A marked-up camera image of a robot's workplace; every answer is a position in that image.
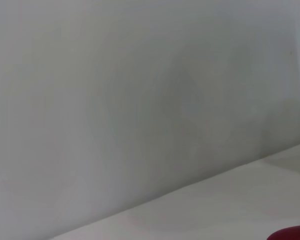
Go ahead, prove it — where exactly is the red ceramic cup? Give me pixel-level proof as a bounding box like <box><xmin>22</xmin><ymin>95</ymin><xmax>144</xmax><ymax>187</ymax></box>
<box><xmin>266</xmin><ymin>183</ymin><xmax>300</xmax><ymax>240</ymax></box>

